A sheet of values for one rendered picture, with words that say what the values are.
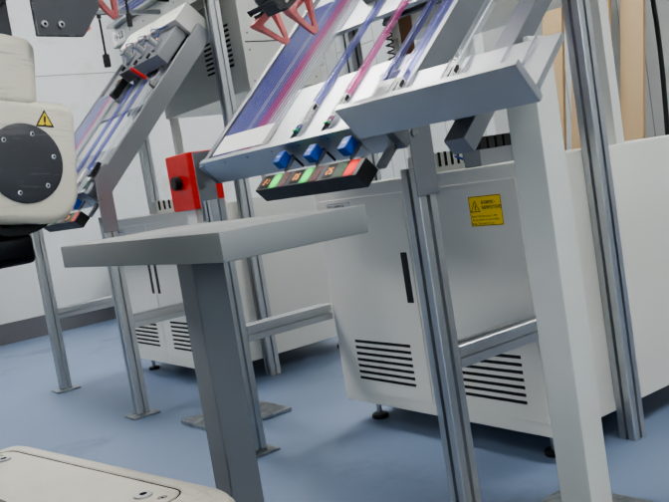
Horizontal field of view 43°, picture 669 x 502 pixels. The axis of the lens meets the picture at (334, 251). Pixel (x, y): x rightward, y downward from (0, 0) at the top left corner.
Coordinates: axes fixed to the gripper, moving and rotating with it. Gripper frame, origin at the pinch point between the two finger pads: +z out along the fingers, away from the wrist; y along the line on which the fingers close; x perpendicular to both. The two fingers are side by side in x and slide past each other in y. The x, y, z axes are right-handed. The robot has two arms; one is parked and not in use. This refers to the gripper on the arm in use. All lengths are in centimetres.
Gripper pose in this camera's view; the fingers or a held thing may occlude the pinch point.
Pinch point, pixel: (299, 34)
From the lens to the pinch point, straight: 165.5
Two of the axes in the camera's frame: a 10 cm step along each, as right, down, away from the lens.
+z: 5.9, 6.8, 4.3
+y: -5.9, 0.0, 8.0
